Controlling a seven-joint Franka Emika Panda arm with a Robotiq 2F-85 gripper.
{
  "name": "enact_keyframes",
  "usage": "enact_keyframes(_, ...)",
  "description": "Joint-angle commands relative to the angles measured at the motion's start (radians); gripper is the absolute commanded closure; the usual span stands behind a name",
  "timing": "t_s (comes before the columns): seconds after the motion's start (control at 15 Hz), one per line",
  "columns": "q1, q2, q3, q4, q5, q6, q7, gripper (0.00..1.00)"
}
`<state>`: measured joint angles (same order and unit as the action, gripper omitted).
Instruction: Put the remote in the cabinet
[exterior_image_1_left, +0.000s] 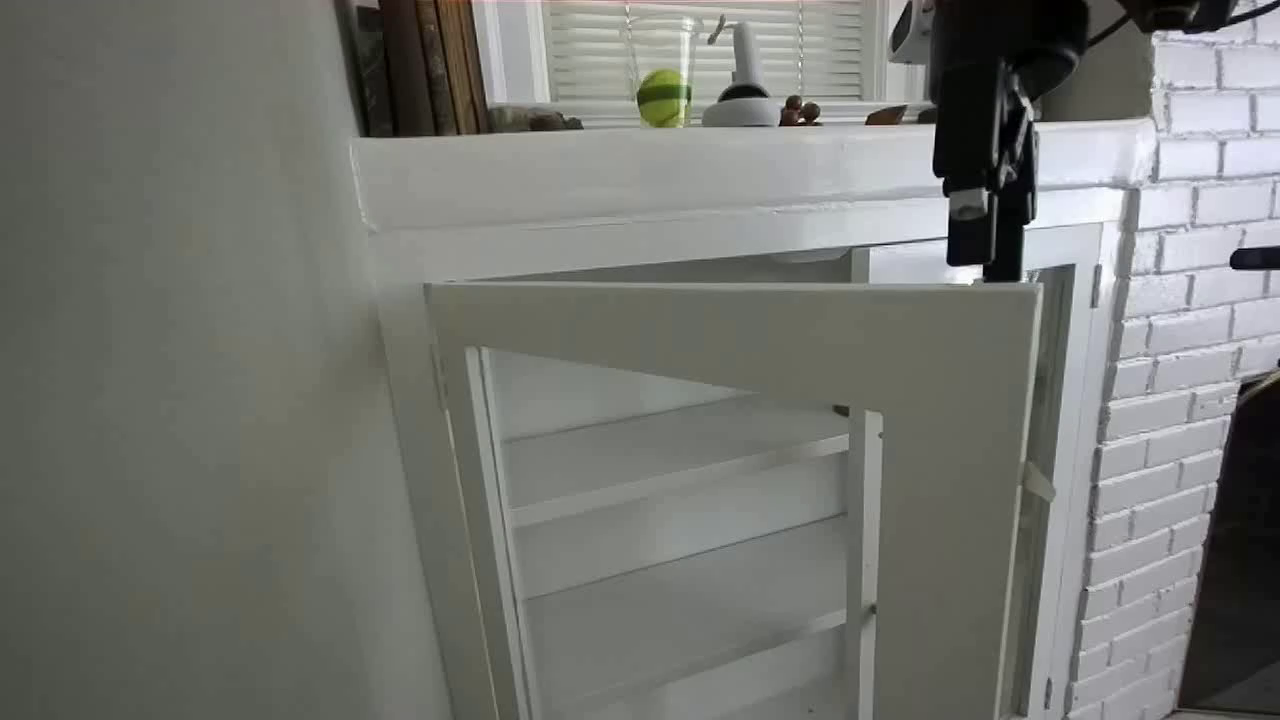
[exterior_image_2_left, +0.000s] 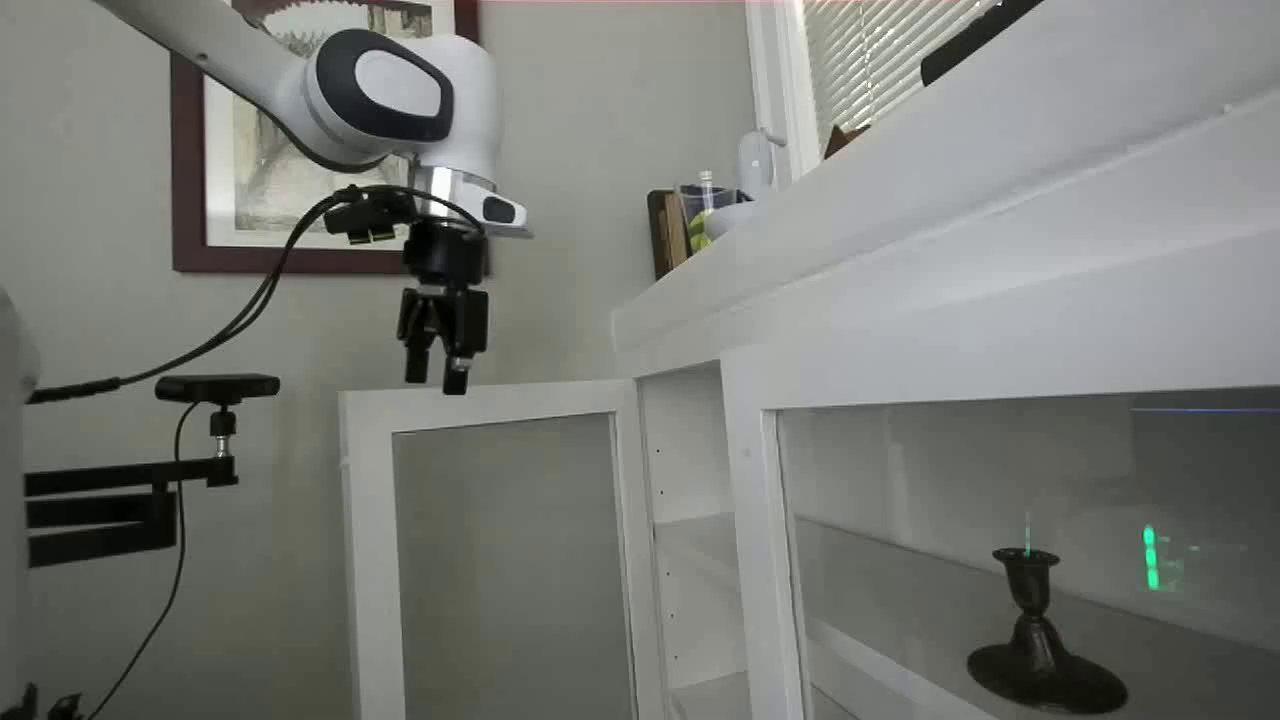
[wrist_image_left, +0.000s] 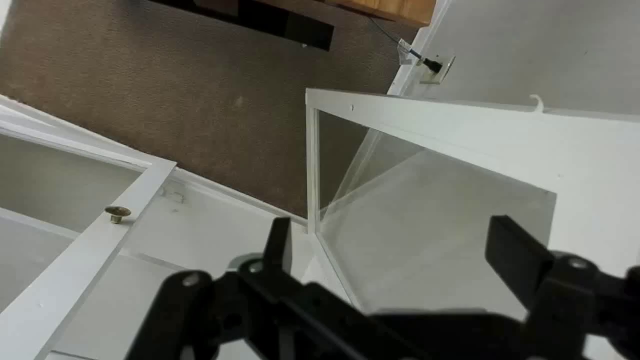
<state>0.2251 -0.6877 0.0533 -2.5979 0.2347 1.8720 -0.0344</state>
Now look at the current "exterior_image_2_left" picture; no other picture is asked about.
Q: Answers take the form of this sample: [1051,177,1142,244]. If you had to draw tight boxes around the black camera on stand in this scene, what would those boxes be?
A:
[24,372,280,566]

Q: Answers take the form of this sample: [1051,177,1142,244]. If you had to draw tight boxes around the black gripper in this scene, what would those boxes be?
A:
[395,218,489,394]

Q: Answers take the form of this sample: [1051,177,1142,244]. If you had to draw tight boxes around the white open cabinet door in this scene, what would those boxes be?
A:
[339,380,670,720]

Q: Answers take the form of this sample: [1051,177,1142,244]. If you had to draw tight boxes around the white cabinet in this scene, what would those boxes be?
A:
[615,0,1280,720]

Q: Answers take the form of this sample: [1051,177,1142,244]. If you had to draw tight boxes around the brown wooden block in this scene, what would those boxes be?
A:
[649,189,687,274]

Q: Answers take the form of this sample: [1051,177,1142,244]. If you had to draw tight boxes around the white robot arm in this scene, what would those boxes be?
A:
[95,0,528,394]

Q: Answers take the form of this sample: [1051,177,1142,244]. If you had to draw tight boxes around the black candlestick holder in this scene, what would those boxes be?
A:
[967,547,1128,714]

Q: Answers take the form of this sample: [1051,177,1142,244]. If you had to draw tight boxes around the dark framed wall picture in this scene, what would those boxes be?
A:
[170,0,479,274]

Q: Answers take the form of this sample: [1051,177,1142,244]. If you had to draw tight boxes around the black wrist camera with cable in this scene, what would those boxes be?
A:
[32,185,414,405]

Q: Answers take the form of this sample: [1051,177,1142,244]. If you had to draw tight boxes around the white window blinds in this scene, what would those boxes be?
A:
[800,0,998,138]

